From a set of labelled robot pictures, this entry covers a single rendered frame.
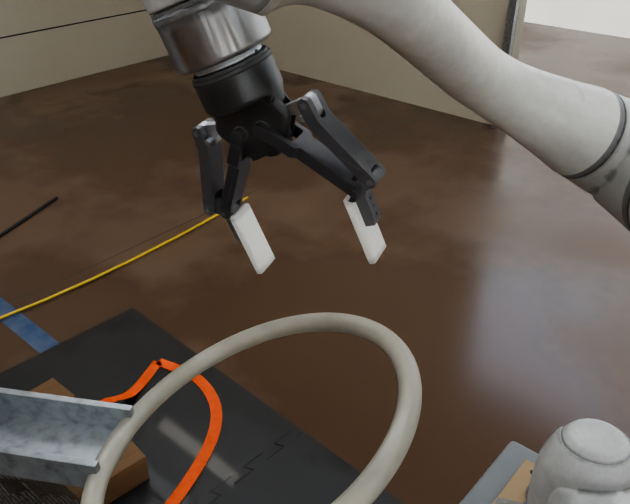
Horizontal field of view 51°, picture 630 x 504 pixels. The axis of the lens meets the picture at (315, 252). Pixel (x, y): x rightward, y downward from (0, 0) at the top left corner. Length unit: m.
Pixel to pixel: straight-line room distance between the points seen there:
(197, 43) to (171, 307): 2.79
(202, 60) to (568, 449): 0.84
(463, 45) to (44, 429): 0.86
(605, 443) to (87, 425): 0.81
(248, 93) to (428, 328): 2.64
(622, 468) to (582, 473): 0.06
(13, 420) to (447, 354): 2.16
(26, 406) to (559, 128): 0.88
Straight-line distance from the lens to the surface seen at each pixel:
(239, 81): 0.58
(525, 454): 1.55
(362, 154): 0.59
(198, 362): 1.12
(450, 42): 0.55
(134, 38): 7.32
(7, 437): 1.17
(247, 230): 0.69
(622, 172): 0.76
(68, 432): 1.14
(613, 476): 1.15
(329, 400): 2.75
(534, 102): 0.70
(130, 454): 2.47
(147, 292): 3.44
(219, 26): 0.57
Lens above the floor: 1.90
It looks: 31 degrees down
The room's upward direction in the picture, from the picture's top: straight up
